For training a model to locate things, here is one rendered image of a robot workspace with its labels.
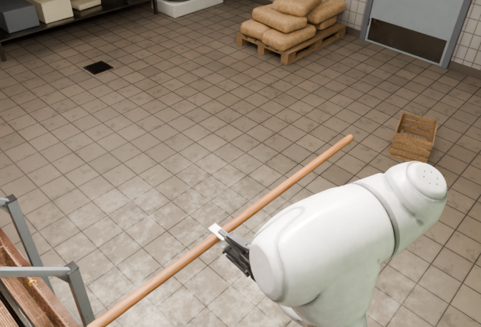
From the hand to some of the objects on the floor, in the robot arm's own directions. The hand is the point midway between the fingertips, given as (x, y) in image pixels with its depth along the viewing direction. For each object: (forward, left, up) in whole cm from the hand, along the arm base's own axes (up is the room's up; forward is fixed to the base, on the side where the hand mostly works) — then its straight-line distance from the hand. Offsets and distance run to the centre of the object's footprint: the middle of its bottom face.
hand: (219, 236), depth 133 cm
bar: (+29, +43, -118) cm, 129 cm away
